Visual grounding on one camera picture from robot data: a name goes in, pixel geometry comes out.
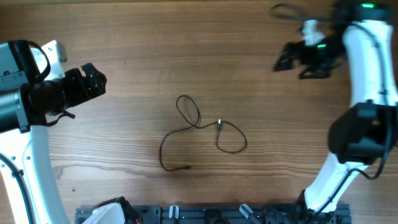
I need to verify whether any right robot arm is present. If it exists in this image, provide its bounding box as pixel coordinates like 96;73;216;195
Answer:
270;1;397;219

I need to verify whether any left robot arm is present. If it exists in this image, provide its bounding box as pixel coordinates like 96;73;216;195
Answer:
1;40;107;223

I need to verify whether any right camera black cable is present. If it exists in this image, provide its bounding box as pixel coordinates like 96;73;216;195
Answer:
269;2;396;218

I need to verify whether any camera black cable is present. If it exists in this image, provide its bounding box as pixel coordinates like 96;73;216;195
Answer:
269;2;396;218
0;154;35;224

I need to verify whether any left camera black cable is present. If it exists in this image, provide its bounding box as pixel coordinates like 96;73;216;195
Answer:
0;154;35;224

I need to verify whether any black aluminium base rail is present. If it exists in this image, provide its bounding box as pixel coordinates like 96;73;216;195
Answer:
74;202;352;224

